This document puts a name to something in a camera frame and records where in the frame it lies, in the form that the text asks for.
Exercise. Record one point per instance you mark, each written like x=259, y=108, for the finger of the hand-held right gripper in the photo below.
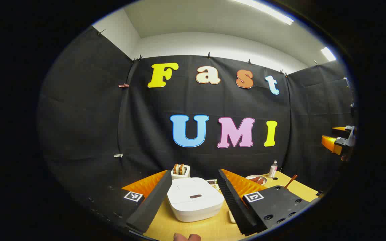
x=332, y=144
x=340, y=129

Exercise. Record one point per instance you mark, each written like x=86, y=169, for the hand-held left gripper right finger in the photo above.
x=236, y=204

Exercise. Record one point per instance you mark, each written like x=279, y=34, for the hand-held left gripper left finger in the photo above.
x=151, y=204

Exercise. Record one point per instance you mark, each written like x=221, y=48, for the white rice cooker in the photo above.
x=193, y=204

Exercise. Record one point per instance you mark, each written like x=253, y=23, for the brown wooden spoon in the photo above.
x=291, y=181

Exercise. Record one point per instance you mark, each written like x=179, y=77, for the white oval plate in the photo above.
x=250, y=177

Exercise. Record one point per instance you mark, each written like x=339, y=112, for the white divided bean dish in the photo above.
x=212, y=182

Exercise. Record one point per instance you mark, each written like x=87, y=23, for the white toaster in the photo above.
x=180, y=175

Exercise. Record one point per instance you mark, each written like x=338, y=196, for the toasted bread slice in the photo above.
x=181, y=168
x=176, y=169

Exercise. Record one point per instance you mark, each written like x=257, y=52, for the small clear bottle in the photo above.
x=272, y=170

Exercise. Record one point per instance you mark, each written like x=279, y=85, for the long ceiling light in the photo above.
x=266, y=10
x=328, y=54

